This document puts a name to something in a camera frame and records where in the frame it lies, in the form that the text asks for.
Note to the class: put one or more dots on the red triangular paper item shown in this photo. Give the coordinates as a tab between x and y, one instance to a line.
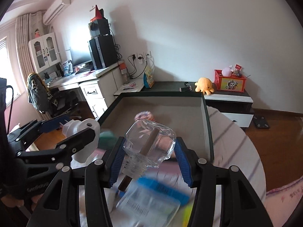
98	13

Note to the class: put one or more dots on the dark jacket on chair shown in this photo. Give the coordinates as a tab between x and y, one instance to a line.
38	93

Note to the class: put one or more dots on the wall power socket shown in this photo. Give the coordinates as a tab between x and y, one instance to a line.
141	57

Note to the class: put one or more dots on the pink plush toy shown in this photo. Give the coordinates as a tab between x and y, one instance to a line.
227	71

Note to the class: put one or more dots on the striped white bed quilt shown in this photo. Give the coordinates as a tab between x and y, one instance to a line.
231	146

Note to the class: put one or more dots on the black floor scale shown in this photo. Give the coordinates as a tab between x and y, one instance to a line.
260	122

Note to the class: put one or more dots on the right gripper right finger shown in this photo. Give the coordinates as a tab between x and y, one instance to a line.
240	204

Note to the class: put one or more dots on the small doll on cabinet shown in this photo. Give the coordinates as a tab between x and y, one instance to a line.
37	33

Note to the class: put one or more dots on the black speaker box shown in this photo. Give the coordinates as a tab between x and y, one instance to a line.
99	27

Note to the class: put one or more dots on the clear teal plastic container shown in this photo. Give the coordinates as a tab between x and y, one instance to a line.
107	140

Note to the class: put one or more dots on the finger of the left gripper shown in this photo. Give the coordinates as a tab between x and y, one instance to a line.
59	148
23	137

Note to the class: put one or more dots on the wall air conditioner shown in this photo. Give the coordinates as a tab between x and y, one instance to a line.
54	10

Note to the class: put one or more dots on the orange octopus plush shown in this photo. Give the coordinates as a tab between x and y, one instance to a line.
205	86

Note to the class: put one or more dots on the blue plastic box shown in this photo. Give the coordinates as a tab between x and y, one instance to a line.
163	189

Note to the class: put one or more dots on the white glass-door cabinet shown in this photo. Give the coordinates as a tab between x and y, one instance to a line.
44	52

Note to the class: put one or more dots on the yellow plastic comb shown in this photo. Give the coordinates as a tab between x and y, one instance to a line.
187	215

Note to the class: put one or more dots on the red storage box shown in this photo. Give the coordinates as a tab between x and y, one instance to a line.
232	83

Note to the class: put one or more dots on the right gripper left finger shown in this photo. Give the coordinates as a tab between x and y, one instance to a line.
60	204

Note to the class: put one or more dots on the computer monitor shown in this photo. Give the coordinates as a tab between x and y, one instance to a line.
78	58

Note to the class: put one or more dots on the black office chair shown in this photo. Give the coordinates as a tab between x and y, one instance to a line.
62	102

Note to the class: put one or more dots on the white paper packet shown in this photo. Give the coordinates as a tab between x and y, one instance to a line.
147	207

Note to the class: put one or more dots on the white desk with drawers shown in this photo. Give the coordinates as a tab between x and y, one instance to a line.
98	87

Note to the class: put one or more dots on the pink pillow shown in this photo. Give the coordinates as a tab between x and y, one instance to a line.
281	202

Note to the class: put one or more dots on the black computer tower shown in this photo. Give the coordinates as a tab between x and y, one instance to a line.
102	51

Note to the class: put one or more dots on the pink box with green rim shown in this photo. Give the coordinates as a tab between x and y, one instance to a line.
184	112

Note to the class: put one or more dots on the blue yellow snack bag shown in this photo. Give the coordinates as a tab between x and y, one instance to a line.
148	79

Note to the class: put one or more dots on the rose gold metal canister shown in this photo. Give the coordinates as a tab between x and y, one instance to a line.
166	143

